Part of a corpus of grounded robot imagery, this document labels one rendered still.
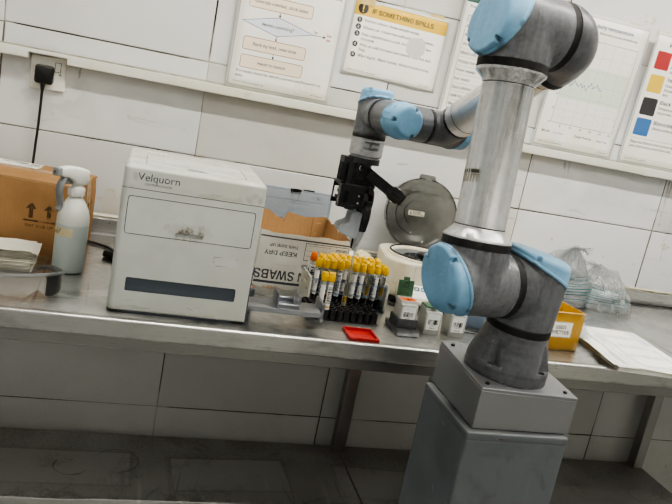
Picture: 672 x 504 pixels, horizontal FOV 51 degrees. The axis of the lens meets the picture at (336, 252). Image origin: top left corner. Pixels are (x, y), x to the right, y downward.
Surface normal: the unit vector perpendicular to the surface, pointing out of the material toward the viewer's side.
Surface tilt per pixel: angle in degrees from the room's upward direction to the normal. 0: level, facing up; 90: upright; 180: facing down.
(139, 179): 89
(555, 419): 90
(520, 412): 90
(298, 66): 94
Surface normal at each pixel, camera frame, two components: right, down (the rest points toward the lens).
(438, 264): -0.91, 0.03
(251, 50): 0.24, 0.30
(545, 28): 0.42, 0.19
